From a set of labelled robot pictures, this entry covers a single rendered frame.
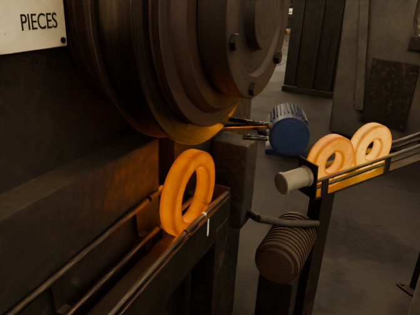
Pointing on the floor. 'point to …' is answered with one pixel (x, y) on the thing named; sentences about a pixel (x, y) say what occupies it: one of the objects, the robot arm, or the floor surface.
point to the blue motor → (287, 131)
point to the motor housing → (282, 265)
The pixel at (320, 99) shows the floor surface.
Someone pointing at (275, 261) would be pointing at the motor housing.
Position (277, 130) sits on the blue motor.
